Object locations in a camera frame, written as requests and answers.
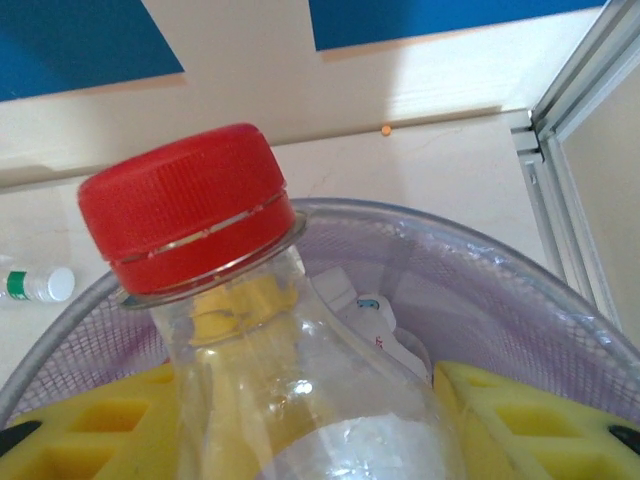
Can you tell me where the clear bottle green band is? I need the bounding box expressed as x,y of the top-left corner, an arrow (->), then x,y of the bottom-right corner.
0,254 -> 76,309

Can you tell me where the aluminium frame post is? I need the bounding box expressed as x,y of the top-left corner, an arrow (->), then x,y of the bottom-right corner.
528,0 -> 640,151

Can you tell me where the purple mesh bin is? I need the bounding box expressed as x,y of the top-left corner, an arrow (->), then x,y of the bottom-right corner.
0,198 -> 640,480

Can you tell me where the clear bottle white label red cap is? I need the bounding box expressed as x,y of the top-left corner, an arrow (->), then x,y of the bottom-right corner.
77,122 -> 469,480

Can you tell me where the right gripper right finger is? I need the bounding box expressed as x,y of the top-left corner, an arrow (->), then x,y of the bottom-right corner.
432,359 -> 640,480

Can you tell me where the aluminium side rail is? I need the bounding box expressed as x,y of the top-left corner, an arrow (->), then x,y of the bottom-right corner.
509,124 -> 624,331

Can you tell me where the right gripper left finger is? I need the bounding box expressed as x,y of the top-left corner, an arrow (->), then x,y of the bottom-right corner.
0,362 -> 179,480

